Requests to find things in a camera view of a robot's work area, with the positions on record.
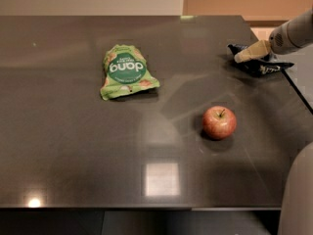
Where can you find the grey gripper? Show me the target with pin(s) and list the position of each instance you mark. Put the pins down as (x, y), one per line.
(280, 43)

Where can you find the blue chip bag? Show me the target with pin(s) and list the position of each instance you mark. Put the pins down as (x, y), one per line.
(258, 67)

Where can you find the red apple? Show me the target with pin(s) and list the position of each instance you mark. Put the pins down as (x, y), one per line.
(219, 122)

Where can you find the green dang snack bag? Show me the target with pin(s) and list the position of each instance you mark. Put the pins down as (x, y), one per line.
(126, 73)

